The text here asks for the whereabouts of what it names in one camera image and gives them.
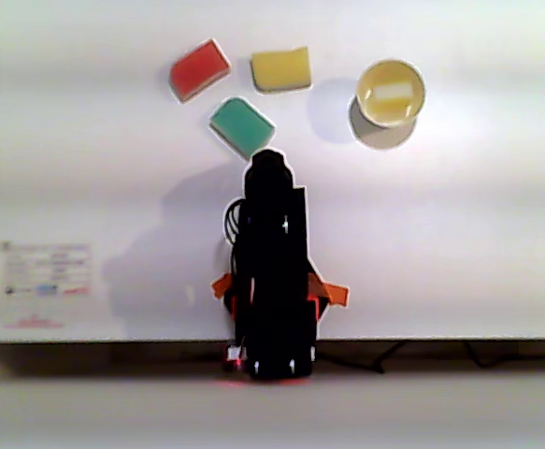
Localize yellow sponge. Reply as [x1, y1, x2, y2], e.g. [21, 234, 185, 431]
[250, 45, 313, 94]
[372, 82, 414, 104]

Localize black power cable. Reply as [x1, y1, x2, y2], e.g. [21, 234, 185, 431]
[318, 340, 409, 375]
[462, 340, 545, 369]

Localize white paper cup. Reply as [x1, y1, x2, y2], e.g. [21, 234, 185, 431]
[348, 57, 428, 152]

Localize green sponge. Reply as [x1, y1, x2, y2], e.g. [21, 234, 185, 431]
[208, 95, 278, 163]

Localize printed label sticker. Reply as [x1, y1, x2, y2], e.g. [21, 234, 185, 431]
[0, 240, 92, 329]

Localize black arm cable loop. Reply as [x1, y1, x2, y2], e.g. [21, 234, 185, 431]
[223, 197, 248, 245]

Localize red sponge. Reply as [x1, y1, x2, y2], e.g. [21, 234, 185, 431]
[168, 38, 233, 105]

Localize orange table clamp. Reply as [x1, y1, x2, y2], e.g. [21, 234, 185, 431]
[307, 273, 351, 311]
[210, 272, 234, 300]

